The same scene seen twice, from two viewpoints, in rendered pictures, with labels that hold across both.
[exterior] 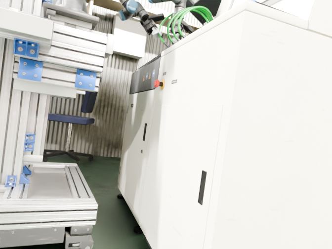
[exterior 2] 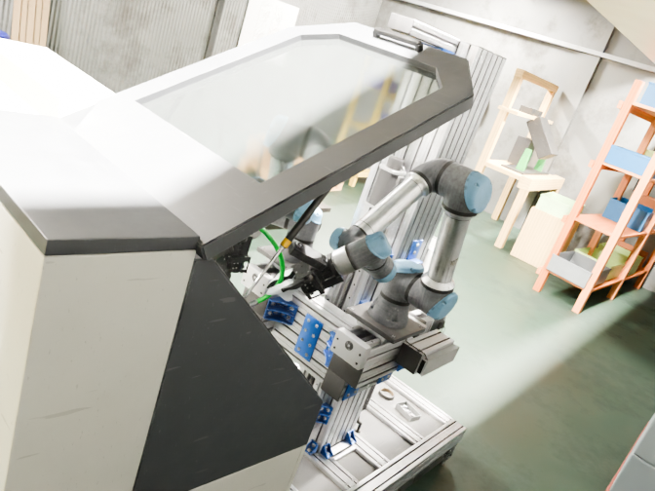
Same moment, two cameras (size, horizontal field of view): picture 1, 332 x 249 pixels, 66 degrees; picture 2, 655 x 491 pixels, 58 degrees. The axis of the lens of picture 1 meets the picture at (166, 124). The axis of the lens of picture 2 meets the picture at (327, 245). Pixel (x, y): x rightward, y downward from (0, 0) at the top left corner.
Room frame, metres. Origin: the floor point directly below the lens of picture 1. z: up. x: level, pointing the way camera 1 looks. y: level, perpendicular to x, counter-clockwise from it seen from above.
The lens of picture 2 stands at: (3.19, -0.55, 1.92)
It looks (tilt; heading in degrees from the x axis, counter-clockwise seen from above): 19 degrees down; 149
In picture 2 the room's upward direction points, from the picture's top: 19 degrees clockwise
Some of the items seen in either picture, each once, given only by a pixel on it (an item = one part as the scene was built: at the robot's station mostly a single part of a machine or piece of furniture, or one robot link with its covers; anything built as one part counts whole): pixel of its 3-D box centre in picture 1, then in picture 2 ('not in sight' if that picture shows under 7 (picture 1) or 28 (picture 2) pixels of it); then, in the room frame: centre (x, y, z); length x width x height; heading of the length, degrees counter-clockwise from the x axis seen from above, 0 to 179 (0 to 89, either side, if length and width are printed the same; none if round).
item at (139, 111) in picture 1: (133, 144); not in sight; (1.67, 0.19, 0.44); 0.65 x 0.02 x 0.68; 20
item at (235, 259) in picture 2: (176, 24); (232, 251); (1.73, 0.02, 1.27); 0.09 x 0.08 x 0.12; 110
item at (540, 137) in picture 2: not in sight; (547, 169); (-2.77, 5.95, 1.12); 1.73 x 1.54 x 2.23; 115
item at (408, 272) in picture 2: not in sight; (404, 279); (1.64, 0.71, 1.20); 0.13 x 0.12 x 0.14; 22
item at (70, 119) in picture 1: (73, 114); not in sight; (3.05, 1.10, 0.54); 0.63 x 0.60 x 1.08; 116
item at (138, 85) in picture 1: (145, 79); not in sight; (1.68, 0.17, 0.87); 0.62 x 0.04 x 0.16; 20
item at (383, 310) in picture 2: not in sight; (391, 306); (1.63, 0.71, 1.09); 0.15 x 0.15 x 0.10
